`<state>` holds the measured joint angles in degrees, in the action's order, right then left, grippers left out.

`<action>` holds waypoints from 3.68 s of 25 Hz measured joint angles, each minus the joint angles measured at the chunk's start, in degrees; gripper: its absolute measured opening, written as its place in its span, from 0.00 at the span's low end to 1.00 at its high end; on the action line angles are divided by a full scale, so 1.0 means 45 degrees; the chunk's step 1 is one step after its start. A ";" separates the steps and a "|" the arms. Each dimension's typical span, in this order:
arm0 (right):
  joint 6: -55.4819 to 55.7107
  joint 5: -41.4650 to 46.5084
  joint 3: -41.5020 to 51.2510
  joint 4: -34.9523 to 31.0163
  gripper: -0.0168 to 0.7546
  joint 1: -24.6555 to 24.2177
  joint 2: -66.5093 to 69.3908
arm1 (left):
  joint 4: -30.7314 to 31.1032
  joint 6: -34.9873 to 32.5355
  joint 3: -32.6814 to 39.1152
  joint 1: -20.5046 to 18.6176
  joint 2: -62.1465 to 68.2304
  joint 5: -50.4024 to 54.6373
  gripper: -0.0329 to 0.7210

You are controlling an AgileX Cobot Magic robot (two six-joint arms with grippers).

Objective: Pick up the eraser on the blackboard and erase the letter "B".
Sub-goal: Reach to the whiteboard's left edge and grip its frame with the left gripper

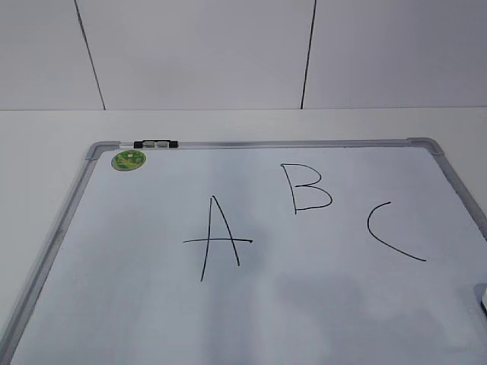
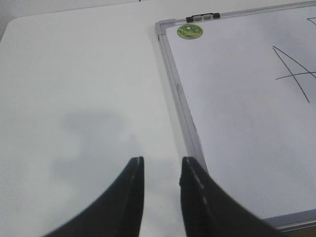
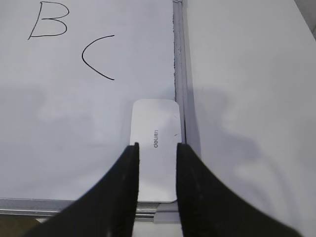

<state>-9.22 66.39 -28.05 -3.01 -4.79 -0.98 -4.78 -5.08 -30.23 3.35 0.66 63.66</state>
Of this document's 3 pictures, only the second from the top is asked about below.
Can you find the white magnetic whiteboard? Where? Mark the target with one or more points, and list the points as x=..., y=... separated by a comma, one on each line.
x=245, y=93

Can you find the round green magnet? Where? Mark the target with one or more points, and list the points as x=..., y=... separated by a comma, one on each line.
x=190, y=31

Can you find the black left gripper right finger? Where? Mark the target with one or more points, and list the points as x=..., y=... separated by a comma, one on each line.
x=209, y=212

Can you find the black grey board hanger clip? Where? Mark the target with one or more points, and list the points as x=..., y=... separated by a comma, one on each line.
x=203, y=17

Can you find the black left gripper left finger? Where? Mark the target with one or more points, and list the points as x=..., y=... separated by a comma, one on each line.
x=116, y=213

